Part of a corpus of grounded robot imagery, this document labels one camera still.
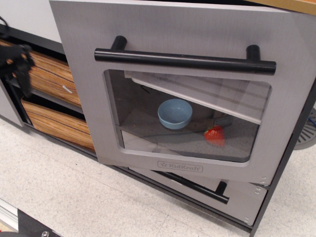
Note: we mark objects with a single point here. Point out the red toy strawberry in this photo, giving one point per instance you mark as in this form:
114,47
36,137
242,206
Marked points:
215,136

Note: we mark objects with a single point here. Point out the wood pattern bin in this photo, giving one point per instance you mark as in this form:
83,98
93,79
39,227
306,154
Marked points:
53,77
58,121

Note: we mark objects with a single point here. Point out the black oven door handle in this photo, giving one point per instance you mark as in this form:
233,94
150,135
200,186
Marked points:
251,64

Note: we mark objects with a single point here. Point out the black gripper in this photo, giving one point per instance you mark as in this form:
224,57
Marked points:
16,59

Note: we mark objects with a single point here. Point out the aluminium rail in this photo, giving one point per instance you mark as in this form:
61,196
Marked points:
8,217

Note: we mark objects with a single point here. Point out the grey round base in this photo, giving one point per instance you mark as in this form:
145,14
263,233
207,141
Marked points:
307,137

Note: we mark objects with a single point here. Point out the black drawer handle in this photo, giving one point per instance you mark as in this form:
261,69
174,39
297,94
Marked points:
217,194

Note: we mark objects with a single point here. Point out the grey toy oven door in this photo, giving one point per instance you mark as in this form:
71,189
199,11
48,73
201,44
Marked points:
120,101

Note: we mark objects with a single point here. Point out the blue bowl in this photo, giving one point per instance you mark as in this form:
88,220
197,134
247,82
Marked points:
175,114

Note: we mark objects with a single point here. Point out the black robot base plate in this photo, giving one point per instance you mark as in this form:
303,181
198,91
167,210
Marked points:
31,227

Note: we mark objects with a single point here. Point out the lower wood pattern bin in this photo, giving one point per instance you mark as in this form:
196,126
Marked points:
58,121

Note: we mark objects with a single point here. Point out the grey lower drawer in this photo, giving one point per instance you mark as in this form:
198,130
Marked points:
240,200

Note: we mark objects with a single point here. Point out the toy kitchen cabinet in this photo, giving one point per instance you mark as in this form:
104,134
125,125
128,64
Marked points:
74,194

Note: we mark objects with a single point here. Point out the upper wood pattern bin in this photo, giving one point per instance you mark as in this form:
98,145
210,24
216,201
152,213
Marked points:
53,77

